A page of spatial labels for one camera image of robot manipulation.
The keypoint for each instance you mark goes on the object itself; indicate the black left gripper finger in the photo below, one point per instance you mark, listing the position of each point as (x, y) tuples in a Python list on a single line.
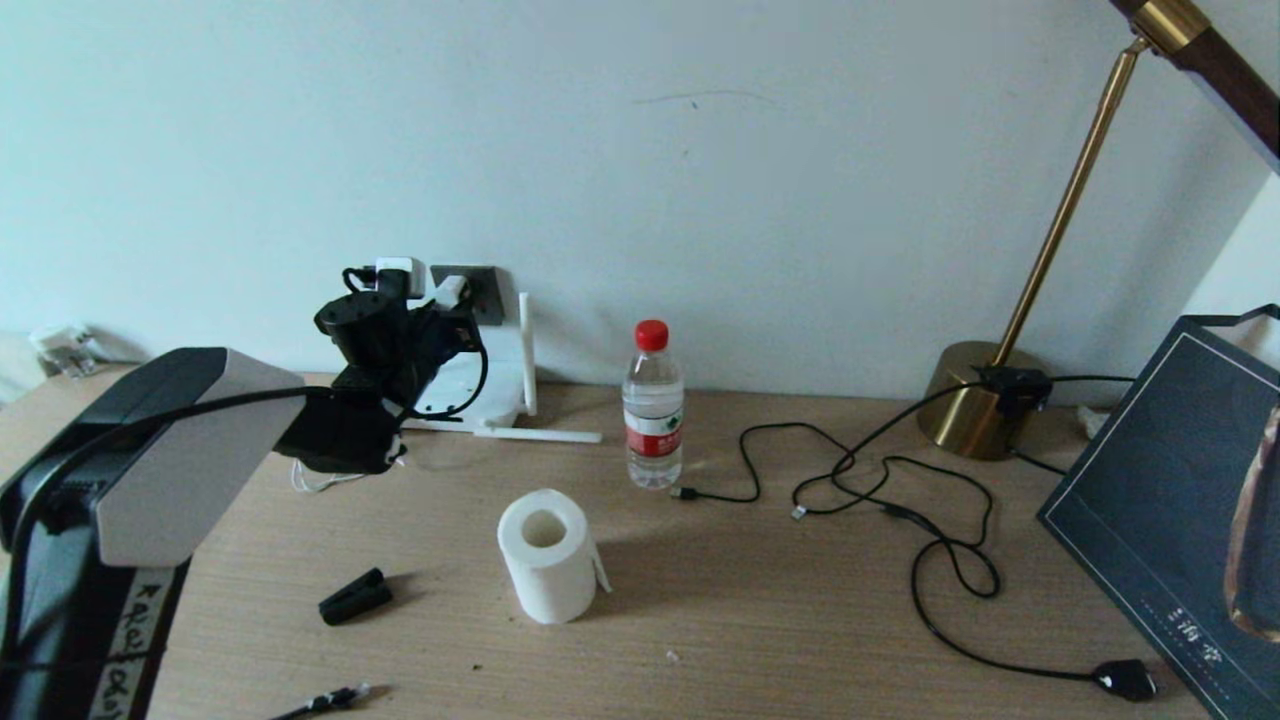
[(428, 310), (470, 322)]

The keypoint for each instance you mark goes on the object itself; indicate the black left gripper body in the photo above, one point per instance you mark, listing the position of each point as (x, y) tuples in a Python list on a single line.
[(420, 350)]

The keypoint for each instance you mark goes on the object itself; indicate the white power adapter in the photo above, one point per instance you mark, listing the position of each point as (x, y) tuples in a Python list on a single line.
[(452, 290)]

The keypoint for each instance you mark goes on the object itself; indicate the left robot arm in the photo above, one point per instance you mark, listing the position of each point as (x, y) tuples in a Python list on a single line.
[(170, 470)]

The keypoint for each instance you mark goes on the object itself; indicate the white router with antennas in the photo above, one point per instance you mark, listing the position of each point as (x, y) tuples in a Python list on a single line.
[(500, 385)]

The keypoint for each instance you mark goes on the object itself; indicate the water bottle red cap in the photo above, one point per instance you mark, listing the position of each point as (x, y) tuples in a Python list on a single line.
[(653, 420)]

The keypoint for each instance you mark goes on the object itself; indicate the black plastic clip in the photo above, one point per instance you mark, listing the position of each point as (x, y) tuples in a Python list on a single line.
[(355, 597)]

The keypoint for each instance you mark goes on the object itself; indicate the white toilet paper roll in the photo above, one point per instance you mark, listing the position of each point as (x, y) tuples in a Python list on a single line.
[(550, 580)]

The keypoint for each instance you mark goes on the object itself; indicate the brass desk lamp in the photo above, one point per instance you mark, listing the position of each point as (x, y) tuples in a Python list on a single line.
[(975, 412)]

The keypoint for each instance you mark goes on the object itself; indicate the black power block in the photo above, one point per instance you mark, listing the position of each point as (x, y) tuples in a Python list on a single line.
[(1012, 387)]

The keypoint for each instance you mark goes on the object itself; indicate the small white crumpled object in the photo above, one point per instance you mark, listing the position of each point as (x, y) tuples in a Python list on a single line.
[(1095, 422)]

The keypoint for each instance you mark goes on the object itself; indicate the dark gift bag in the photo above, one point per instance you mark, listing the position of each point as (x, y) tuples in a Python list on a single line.
[(1150, 500)]

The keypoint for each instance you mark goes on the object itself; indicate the grey wall socket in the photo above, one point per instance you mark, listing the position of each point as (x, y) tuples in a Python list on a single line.
[(485, 295)]

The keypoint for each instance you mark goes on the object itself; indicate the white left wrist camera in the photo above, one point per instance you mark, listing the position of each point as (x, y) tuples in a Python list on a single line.
[(400, 272)]

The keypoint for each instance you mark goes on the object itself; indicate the small white object by wall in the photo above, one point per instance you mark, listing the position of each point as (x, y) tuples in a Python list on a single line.
[(70, 348)]

